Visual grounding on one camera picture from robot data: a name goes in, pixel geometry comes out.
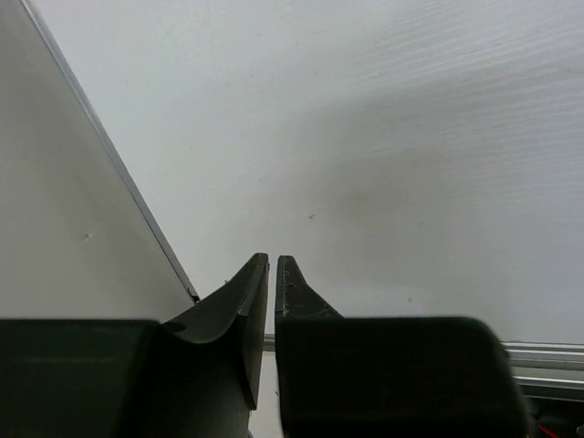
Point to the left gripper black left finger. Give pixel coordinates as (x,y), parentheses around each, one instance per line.
(195,375)

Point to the aluminium frame rail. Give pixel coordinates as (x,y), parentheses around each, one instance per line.
(415,157)

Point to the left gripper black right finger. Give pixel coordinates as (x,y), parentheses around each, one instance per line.
(388,377)

